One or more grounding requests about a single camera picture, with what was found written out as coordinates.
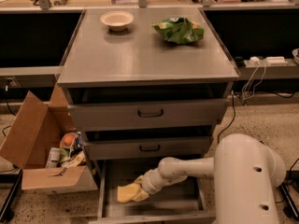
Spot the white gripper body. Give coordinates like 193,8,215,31
141,169,164,194

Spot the yellow sponge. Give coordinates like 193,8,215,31
117,183,140,203

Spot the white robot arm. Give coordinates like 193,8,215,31
134,133,286,224

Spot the bottom grey open drawer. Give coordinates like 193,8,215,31
90,157,216,224

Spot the middle grey drawer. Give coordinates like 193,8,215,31
84,136,212,161

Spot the top grey drawer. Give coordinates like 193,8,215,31
68,99,228,131

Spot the grey drawer cabinet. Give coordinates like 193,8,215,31
58,7,239,175

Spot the orange lid jar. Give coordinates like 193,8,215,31
60,133,78,149

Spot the white can in box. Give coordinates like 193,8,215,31
46,147,60,168

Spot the open cardboard box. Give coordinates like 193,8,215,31
0,91,97,194

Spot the black metal leg left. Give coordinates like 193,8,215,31
0,169,22,224

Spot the black metal leg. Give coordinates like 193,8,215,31
0,169,22,224
278,183,299,221

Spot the black metal leg right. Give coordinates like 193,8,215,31
278,183,299,221

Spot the green chip bag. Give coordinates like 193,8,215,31
151,17,205,45

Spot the white power strip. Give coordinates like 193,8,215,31
249,56,288,66

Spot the white paper bowl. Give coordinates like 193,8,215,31
100,11,134,32

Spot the black power cable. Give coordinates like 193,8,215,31
216,91,237,145

